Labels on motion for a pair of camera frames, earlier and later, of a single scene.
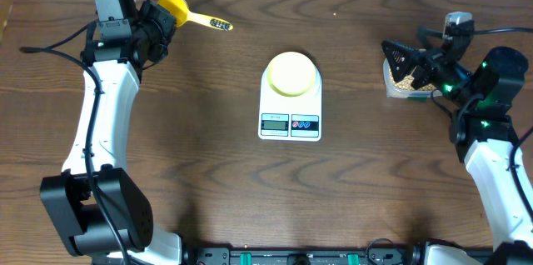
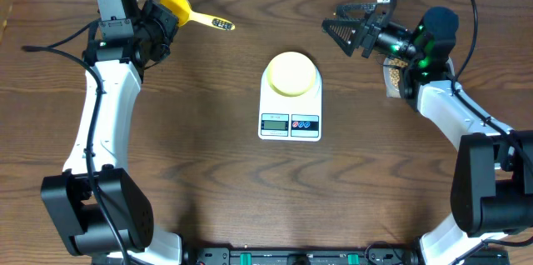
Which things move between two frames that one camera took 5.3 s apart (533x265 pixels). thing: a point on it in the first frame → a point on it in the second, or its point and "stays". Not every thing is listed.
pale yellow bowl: [291, 73] stays
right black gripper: [428, 61] → [369, 29]
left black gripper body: [156, 29] stays
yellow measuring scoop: [178, 7] stays
